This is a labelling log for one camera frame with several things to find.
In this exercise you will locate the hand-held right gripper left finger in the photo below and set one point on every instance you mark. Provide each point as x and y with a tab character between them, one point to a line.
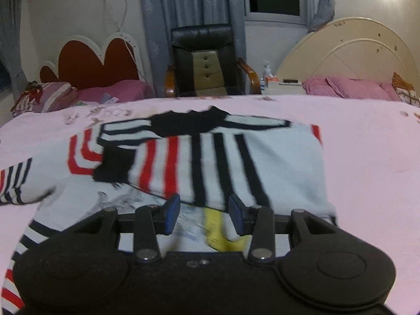
172	213

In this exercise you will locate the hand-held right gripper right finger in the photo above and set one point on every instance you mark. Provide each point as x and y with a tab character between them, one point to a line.
236	213

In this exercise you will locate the red black white striped sweater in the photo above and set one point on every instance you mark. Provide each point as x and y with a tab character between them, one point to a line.
282	160

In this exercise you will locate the magenta pillow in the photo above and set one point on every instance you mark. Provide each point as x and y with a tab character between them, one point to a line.
121	90

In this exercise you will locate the cream nightstand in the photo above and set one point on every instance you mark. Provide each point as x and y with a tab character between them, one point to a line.
285	89

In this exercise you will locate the orange tissue box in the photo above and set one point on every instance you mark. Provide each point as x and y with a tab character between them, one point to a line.
271	79

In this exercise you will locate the dark flat remote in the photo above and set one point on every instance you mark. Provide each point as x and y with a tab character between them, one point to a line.
290	80

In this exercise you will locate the pink floral bedsheet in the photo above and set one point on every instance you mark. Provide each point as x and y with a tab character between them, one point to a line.
370	157

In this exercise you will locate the small clear bottle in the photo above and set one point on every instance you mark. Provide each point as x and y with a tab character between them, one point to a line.
267	69

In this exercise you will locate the striped pink patterned pillow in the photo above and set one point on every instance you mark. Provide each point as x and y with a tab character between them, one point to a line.
49	96

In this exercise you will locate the red cloud-shaped headboard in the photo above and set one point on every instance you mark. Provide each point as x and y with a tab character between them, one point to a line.
88	65

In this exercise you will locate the black leather armchair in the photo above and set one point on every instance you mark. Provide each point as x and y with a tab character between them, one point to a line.
203	42

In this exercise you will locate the cream round headboard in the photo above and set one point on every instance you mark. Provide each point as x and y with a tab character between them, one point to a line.
357	55

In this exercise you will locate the orange patterned pillow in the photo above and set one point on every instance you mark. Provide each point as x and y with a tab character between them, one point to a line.
405	90

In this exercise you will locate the tied grey curtain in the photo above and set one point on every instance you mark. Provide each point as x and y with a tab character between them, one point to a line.
323	6

